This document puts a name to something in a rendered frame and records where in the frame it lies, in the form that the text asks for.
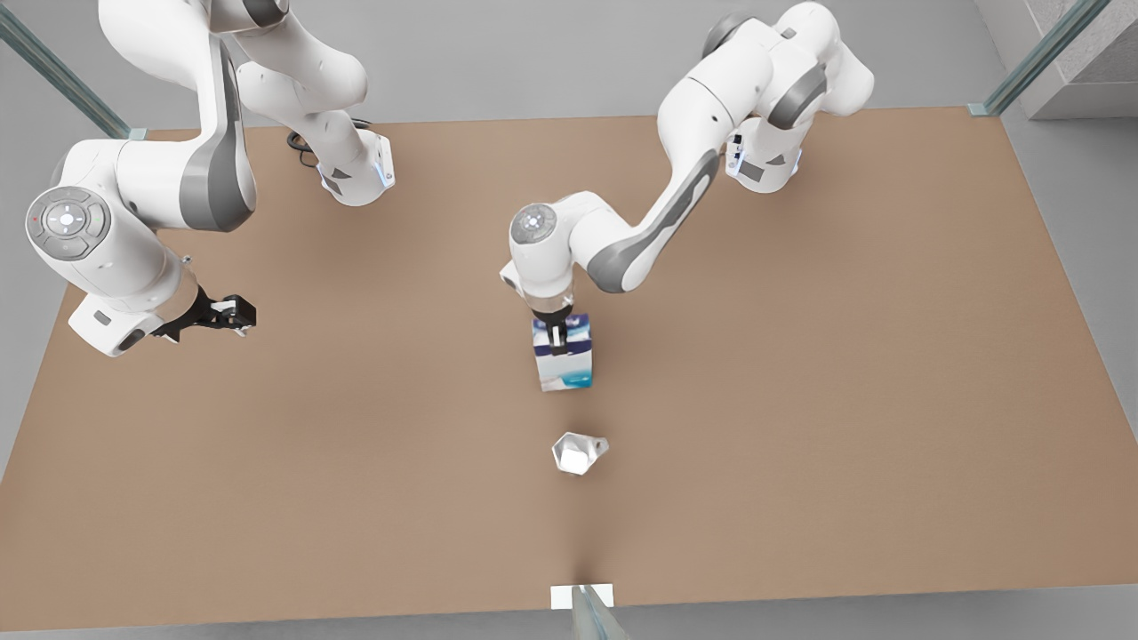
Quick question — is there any blue white milk carton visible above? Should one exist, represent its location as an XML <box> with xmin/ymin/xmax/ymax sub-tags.
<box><xmin>532</xmin><ymin>312</ymin><xmax>595</xmax><ymax>393</ymax></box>

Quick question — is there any white faceted cup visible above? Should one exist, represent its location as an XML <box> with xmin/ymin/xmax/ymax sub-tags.
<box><xmin>551</xmin><ymin>432</ymin><xmax>611</xmax><ymax>476</ymax></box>

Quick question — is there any black cable loop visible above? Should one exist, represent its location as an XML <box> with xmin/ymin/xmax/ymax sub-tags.
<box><xmin>285</xmin><ymin>118</ymin><xmax>375</xmax><ymax>172</ymax></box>

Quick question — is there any silver frame post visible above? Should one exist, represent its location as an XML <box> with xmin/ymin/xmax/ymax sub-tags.
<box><xmin>550</xmin><ymin>583</ymin><xmax>629</xmax><ymax>640</ymax></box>
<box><xmin>967</xmin><ymin>0</ymin><xmax>1113</xmax><ymax>118</ymax></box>
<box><xmin>0</xmin><ymin>7</ymin><xmax>148</xmax><ymax>141</ymax></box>

